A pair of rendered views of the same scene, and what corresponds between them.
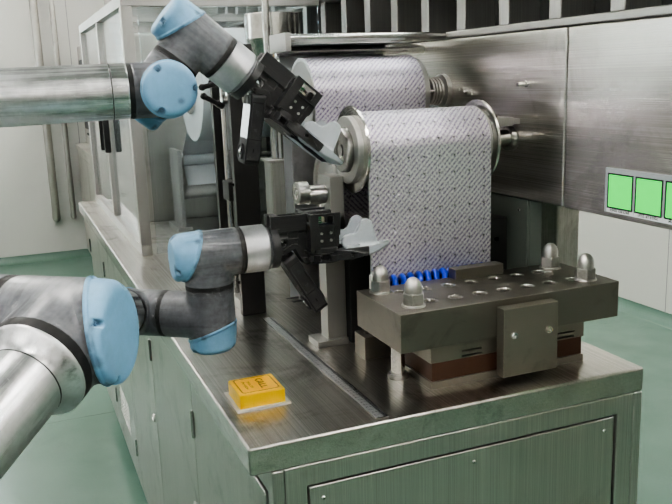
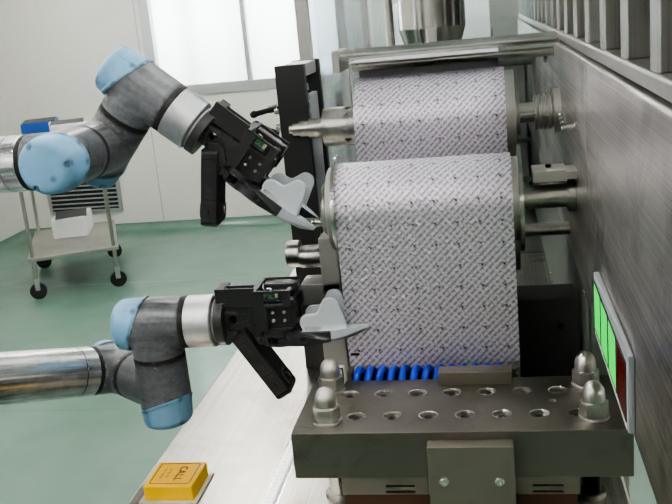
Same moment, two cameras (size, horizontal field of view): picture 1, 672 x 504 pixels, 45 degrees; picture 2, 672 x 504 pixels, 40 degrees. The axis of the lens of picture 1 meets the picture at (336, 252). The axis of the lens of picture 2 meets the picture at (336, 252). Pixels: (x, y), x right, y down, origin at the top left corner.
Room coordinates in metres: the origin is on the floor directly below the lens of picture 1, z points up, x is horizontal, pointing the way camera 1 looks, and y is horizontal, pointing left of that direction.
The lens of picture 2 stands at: (0.30, -0.70, 1.52)
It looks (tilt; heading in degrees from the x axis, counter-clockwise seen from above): 15 degrees down; 32
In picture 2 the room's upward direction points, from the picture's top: 5 degrees counter-clockwise
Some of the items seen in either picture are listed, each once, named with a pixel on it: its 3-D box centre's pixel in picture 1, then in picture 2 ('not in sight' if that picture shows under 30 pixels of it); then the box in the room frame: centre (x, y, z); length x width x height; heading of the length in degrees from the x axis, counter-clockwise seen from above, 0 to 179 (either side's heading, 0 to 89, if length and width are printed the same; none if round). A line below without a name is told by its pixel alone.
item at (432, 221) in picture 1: (431, 227); (430, 311); (1.37, -0.17, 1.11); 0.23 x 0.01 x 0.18; 112
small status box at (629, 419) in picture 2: (665, 199); (611, 342); (1.14, -0.47, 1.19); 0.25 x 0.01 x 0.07; 22
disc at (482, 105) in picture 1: (477, 140); (520, 198); (1.48, -0.26, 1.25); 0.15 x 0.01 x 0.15; 22
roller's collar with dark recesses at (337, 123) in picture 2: not in sight; (342, 126); (1.61, 0.08, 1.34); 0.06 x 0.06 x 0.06; 22
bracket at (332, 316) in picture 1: (324, 261); (326, 332); (1.40, 0.02, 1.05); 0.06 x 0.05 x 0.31; 112
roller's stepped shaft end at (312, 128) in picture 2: not in sight; (307, 128); (1.59, 0.14, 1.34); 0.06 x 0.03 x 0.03; 112
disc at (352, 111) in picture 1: (351, 149); (340, 208); (1.39, -0.03, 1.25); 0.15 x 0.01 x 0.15; 22
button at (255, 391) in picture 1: (256, 391); (176, 481); (1.15, 0.13, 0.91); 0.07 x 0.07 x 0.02; 22
